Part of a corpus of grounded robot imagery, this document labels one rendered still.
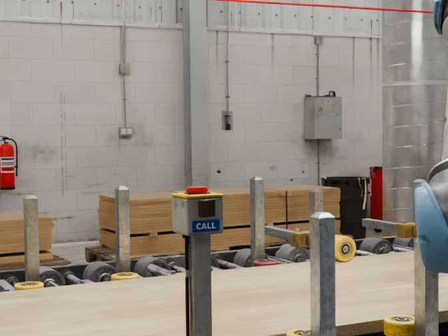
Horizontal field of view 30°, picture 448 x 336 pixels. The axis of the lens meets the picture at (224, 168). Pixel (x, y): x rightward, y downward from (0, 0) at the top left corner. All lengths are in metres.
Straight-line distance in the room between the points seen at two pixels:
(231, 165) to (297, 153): 0.91
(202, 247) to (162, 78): 7.83
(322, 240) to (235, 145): 8.08
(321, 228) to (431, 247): 0.53
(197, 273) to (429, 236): 0.52
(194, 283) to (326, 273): 0.27
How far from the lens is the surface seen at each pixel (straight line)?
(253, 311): 1.99
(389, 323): 1.89
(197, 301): 1.48
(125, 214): 2.57
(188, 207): 1.43
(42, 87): 8.80
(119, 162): 9.05
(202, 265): 1.47
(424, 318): 1.76
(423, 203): 1.08
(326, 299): 1.61
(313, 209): 2.87
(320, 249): 1.59
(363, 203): 9.57
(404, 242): 3.67
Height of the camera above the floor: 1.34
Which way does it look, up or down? 3 degrees down
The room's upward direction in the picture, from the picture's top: 1 degrees counter-clockwise
